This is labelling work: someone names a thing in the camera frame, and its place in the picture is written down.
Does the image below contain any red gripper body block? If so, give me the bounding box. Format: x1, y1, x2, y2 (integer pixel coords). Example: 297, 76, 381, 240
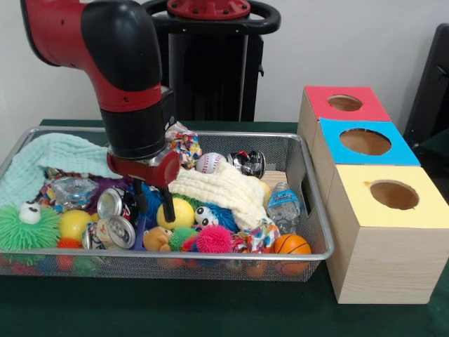
106, 149, 182, 189

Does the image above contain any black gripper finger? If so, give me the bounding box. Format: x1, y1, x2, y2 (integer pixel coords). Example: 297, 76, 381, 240
159, 185, 177, 223
132, 178, 149, 214

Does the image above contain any smooth yellow ball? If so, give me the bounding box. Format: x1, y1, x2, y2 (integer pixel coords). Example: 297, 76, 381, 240
156, 197, 196, 231

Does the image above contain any cream yellow cloth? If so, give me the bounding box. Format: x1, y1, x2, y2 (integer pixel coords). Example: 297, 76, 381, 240
168, 163, 273, 232

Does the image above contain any shallow metal mesh bin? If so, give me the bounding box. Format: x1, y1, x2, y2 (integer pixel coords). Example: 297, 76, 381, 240
0, 126, 335, 284

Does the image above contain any wooden box with three holes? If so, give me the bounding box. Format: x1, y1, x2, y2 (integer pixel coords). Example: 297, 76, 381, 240
296, 85, 449, 305

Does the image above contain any crushed silver drink can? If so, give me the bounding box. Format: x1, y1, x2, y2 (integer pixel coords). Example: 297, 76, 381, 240
82, 214, 137, 251

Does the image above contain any pink spiky ball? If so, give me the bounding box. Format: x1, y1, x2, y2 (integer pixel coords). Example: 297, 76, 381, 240
196, 224, 234, 253

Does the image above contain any white toy baseball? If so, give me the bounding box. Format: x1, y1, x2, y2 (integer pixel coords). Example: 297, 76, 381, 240
195, 152, 228, 175

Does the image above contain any crushed black drink can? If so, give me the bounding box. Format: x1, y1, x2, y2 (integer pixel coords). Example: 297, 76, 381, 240
227, 150, 267, 176

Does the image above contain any dark green table cloth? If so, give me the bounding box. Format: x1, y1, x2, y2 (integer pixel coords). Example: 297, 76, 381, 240
0, 119, 449, 337
413, 135, 449, 170

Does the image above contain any mint green cloth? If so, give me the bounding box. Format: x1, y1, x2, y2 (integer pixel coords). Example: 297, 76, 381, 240
0, 133, 122, 208

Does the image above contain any crushed clear water bottle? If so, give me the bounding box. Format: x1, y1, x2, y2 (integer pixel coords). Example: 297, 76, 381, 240
266, 181, 304, 229

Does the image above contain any green spiky ball with eyes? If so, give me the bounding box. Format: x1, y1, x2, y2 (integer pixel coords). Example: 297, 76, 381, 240
0, 200, 61, 260

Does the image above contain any orange toy basketball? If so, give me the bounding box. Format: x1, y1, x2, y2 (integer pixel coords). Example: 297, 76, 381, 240
272, 233, 312, 255

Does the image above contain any black upright panel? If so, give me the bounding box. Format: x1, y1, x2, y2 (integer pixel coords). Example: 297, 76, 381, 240
403, 23, 449, 141

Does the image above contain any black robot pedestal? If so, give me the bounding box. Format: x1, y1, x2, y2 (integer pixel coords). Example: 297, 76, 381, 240
140, 0, 281, 122

